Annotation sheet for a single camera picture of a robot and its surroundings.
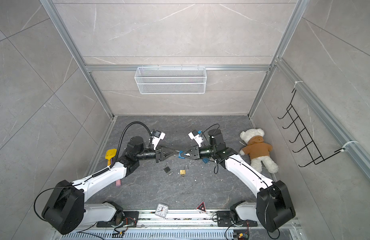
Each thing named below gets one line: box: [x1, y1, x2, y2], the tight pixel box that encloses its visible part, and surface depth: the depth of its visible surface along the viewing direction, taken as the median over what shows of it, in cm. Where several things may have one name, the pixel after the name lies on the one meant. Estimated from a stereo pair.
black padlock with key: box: [162, 162, 173, 175], surface depth 92 cm
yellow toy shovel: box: [105, 148, 117, 166], surface depth 97 cm
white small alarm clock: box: [154, 203, 168, 219], surface depth 76 cm
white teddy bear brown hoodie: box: [239, 128, 279, 174], surface depth 95 cm
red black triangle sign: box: [195, 199, 207, 213], surface depth 78 cm
